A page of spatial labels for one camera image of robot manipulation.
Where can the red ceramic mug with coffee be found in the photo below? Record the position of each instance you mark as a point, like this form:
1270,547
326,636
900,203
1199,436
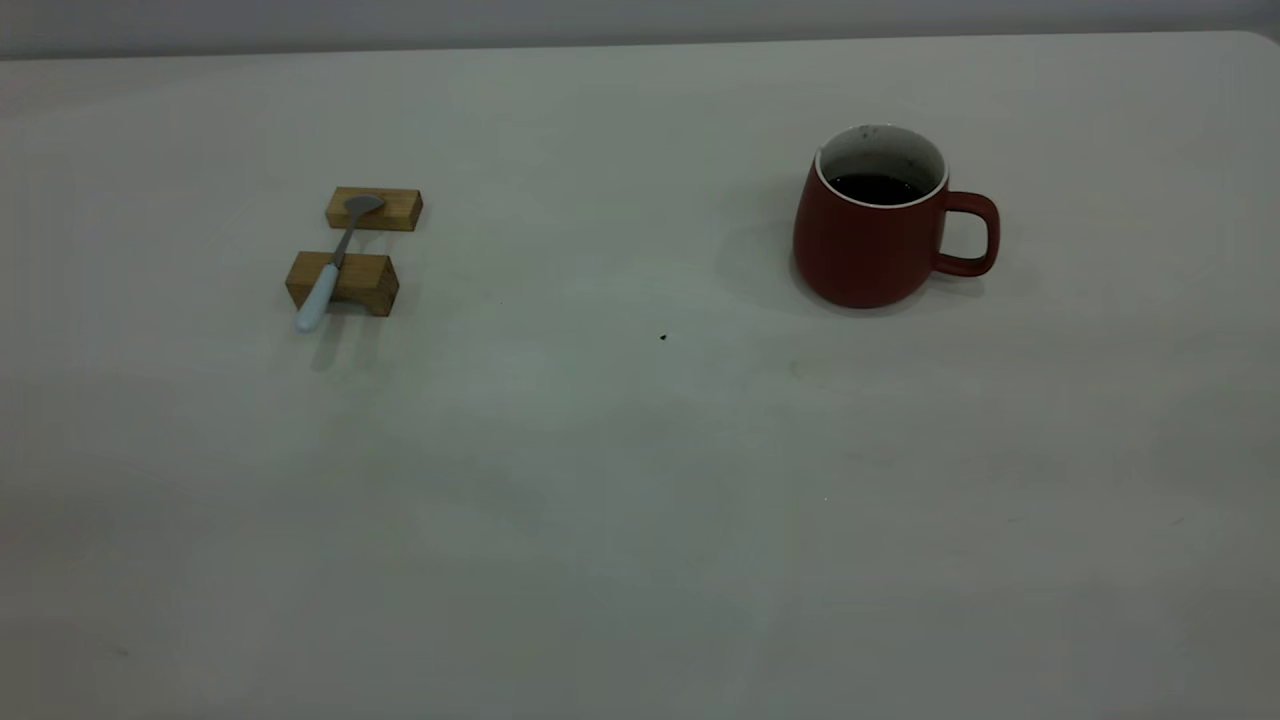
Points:
860,250

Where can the arched wooden block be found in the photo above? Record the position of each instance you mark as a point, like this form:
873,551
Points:
365,280

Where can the flat rectangular wooden block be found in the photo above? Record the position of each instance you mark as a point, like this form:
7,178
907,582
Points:
395,210

